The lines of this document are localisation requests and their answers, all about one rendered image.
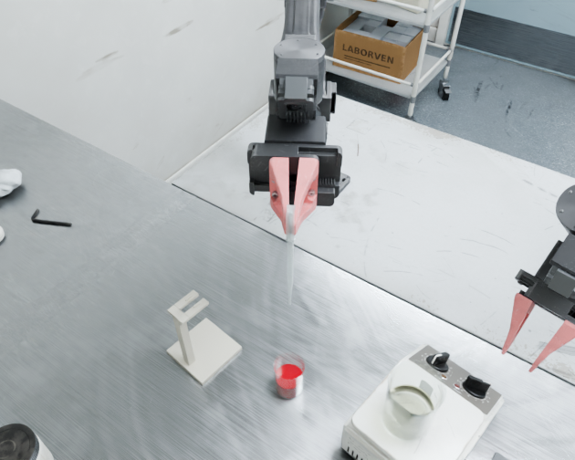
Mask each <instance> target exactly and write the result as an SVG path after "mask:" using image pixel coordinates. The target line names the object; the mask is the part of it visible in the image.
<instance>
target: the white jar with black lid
mask: <svg viewBox="0 0 575 460"><path fill-rule="evenodd" d="M0 460H54V458H53V455H52V454H51V453H50V452H49V450H48V449H47V447H46V446H45V445H44V444H43V442H42V441H41V440H40V439H39V437H38V436H37V435H36V434H35V433H34V432H33V430H32V429H31V428H30V427H28V426H27V425H24V424H21V423H11V424H7V425H4V426H2V427H0Z"/></svg>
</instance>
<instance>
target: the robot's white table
mask: <svg viewBox="0 0 575 460"><path fill-rule="evenodd" d="M267 116H268V109H266V110H265V111H264V112H262V113H261V114H260V115H258V116H257V117H256V118H254V119H253V120H252V121H250V122H249V123H248V124H247V125H246V126H245V127H243V128H242V129H241V130H240V131H238V132H237V133H235V134H234V135H233V136H232V137H230V138H229V139H228V140H226V141H225V142H223V143H222V144H221V145H220V146H218V147H217V148H216V149H214V150H213V151H212V152H210V153H209V154H208V155H206V156H205V157H204V158H203V159H202V160H201V161H199V162H198V163H197V164H195V165H194V166H193V167H191V168H190V169H189V170H188V171H186V172H185V173H183V174H182V175H181V176H180V177H178V178H177V179H176V180H174V181H173V182H172V185H173V186H175V187H177V188H179V189H181V190H183V191H185V192H187V193H189V194H191V195H193V196H195V197H197V198H199V199H201V200H203V201H205V202H207V203H209V204H211V205H213V206H215V207H217V208H219V209H221V210H223V211H225V212H227V213H229V214H231V215H233V216H235V217H237V218H239V219H241V220H243V221H245V222H247V223H249V224H251V225H253V226H255V227H257V228H259V229H261V230H263V231H265V232H267V233H269V234H271V235H273V236H275V237H277V238H279V239H281V240H283V241H285V242H286V235H285V234H284V230H283V226H282V223H281V221H280V219H279V218H278V217H277V215H276V214H275V212H274V211H273V210H272V208H271V206H270V192H255V195H252V194H251V193H250V192H249V166H248V163H247V149H248V145H249V143H251V142H264V141H265V135H266V128H267ZM327 123H328V124H329V125H328V134H327V142H326V145H339V146H340V147H341V148H342V165H341V170H340V172H341V173H345V174H347V175H348V176H349V177H350V183H349V184H348V185H347V187H346V188H345V189H344V190H343V191H342V192H341V193H340V194H339V196H338V197H337V198H335V200H334V205H332V206H317V207H316V209H315V210H314V211H313V212H312V213H311V214H310V215H309V216H308V217H307V218H306V219H305V220H304V221H303V222H302V224H301V225H300V227H299V229H298V232H297V233H296V234H295V242H294V246H295V247H297V248H299V249H301V250H303V251H305V252H307V253H309V254H311V255H313V256H315V257H317V258H319V259H321V260H323V261H325V262H327V263H329V264H331V265H333V266H335V267H337V268H339V269H341V270H343V271H345V272H347V273H349V274H351V275H353V276H355V277H357V278H359V279H361V280H363V281H365V282H367V283H369V284H371V285H373V286H375V287H377V288H379V289H381V290H383V291H385V292H387V293H389V294H391V295H393V296H395V297H397V298H399V299H401V300H403V301H405V302H407V303H409V304H411V305H413V306H415V307H417V308H419V309H421V310H423V311H425V312H427V313H429V314H431V315H433V316H435V317H437V318H439V319H441V320H443V321H445V322H447V323H449V324H451V325H453V326H455V327H457V328H459V329H461V330H463V331H465V332H467V333H469V334H471V335H473V336H475V337H477V338H479V339H481V340H483V341H485V342H487V343H489V344H491V345H493V346H495V347H497V348H499V349H501V350H502V349H503V346H504V344H505V341H506V338H507V334H508V332H509V329H510V322H511V317H512V310H513V305H514V298H515V295H516V293H518V292H519V291H520V289H521V290H523V291H525V292H526V291H527V290H528V288H527V287H525V286H523V285H522V286H521V285H519V283H518V281H517V280H515V276H516V275H517V273H518V271H519V269H520V268H521V269H523V270H525V271H527V272H529V274H531V275H533V276H535V275H536V273H537V272H538V269H539V268H540V266H541V265H542V263H543V262H544V260H545V259H546V257H547V256H548V254H549V252H550V251H551V249H552V248H553V246H554V245H555V244H556V243H557V241H558V240H560V241H562V242H563V241H564V240H565V238H566V237H567V235H568V233H567V231H566V230H565V228H564V227H563V225H562V224H561V222H560V221H559V219H558V217H557V215H556V203H557V201H558V199H559V197H560V195H561V194H562V193H563V192H564V191H565V190H566V189H567V188H569V187H570V186H572V185H573V184H575V178H572V177H569V176H567V175H564V174H562V173H559V172H555V171H552V170H550V169H547V168H544V167H541V166H539V165H536V164H534V163H531V162H526V161H524V160H521V159H519V158H516V157H513V156H510V155H507V154H505V153H503V152H498V151H495V150H492V149H489V148H487V147H484V146H482V145H479V144H476V143H473V142H471V141H467V140H464V139H461V138H458V137H455V136H453V135H451V134H448V133H445V132H442V131H438V130H435V129H433V128H430V127H427V126H424V125H422V124H419V123H416V122H414V121H411V120H407V119H404V118H401V117H398V116H396V115H393V114H391V113H388V112H385V111H382V110H378V109H375V108H373V107H370V106H367V105H364V104H361V103H359V102H357V101H354V100H351V99H346V98H343V97H342V96H339V95H337V96H336V109H335V114H330V121H327ZM563 322H564V321H563V320H561V319H559V318H557V317H555V316H554V315H552V314H550V313H549V312H547V311H546V310H544V309H543V308H540V307H539V306H537V305H536V306H535V307H534V308H533V310H532V312H531V313H530V315H529V317H528V319H527V320H526V322H525V324H524V325H523V327H522V329H521V330H520V332H519V333H518V335H517V337H516V338H515V340H514V341H513V343H512V345H511V346H510V347H509V349H508V350H507V353H509V354H511V355H513V356H515V357H517V358H519V359H521V360H523V361H525V362H527V363H529V364H531V365H532V364H533V363H534V361H535V360H536V358H537V357H538V356H539V354H540V353H541V352H542V351H543V350H544V348H545V347H546V346H547V344H548V343H549V341H550V340H551V339H552V337H553V336H554V335H555V333H556V332H557V331H558V329H559V328H560V326H561V325H562V324H563ZM537 368H539V369H541V370H543V371H545V372H547V373H549V374H551V375H553V376H555V377H557V378H559V379H561V380H563V381H565V382H567V383H569V384H571V385H573V386H575V339H573V340H571V341H570V342H568V343H567V344H565V345H564V346H562V347H560V348H559V349H557V350H555V351H554V352H552V353H551V354H550V355H549V356H548V357H547V358H546V359H545V360H544V361H543V362H541V363H540V365H539V366H538V367H537Z"/></svg>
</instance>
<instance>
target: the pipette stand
mask: <svg viewBox="0 0 575 460"><path fill-rule="evenodd" d="M197 297H199V294H198V293H197V292H195V291H194V290H193V291H191V292H190V293H189V294H187V295H186V296H185V297H183V298H182V299H181V300H179V301H178V302H177V303H175V304H174V305H173V306H172V307H170V308H169V309H167V311H168V313H169V314H171V315H172V318H173V321H174V325H175V328H176V332H177V336H178V339H179V340H178V341H177V342H176V343H174V344H173V345H172V346H171V347H170V348H169V349H168V350H167V353H168V354H169V355H170V356H171V357H172V358H173V359H174V360H175V361H177V362H178V363H179V364H180V365H181V366H182V367H183V368H184V369H185V370H186V371H187V372H189V373H190V374H191V375H192V376H193V377H194V378H195V379H196V380H197V381H198V382H200V383H201V384H202V385H204V384H205V383H206V382H207V381H209V380H210V379H211V378H212V377H213V376H214V375H215V374H216V373H217V372H218V371H220V370H221V369H222V368H223V367H224V366H225V365H226V364H227V363H228V362H229V361H230V360H231V359H233V358H234V356H235V355H236V354H237V353H239V352H240V351H241V350H242V347H241V346H240V345H239V344H238V343H236V342H235V341H234V340H232V339H231V338H230V337H229V336H228V335H226V334H225V333H224V332H223V331H222V330H220V329H219V328H218V327H216V326H215V324H214V323H213V322H211V321H210V320H209V319H208V318H205V319H204V320H203V321H202V322H200V323H199V324H198V325H197V326H195V327H194V328H193V329H192V330H190V331H188V327H187V323H186V322H187V321H188V320H190V319H191V318H192V317H194V316H195V315H196V314H197V313H199V312H200V311H201V310H202V309H204V308H205V307H206V306H207V305H209V302H208V301H207V300H206V299H204V298H202V299H201V300H200V301H199V302H197V303H196V304H195V305H194V306H192V307H191V308H190V309H188V310H187V311H186V312H185V313H183V312H182V311H181V309H183V308H184V307H186V306H187V305H188V304H189V303H191V302H192V301H193V300H194V299H196V298H197Z"/></svg>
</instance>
